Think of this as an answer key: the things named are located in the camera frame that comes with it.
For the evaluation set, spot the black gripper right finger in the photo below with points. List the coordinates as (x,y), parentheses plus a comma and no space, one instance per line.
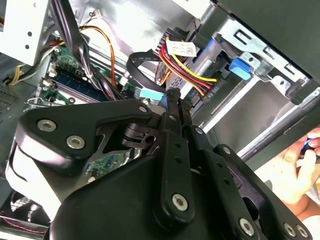
(225,170)

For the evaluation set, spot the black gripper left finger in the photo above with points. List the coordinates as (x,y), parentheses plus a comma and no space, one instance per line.
(75,117)

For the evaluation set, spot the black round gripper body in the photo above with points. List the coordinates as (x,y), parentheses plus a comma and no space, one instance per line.
(120,200)

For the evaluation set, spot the person's hand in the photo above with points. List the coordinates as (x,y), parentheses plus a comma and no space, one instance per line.
(292,175)

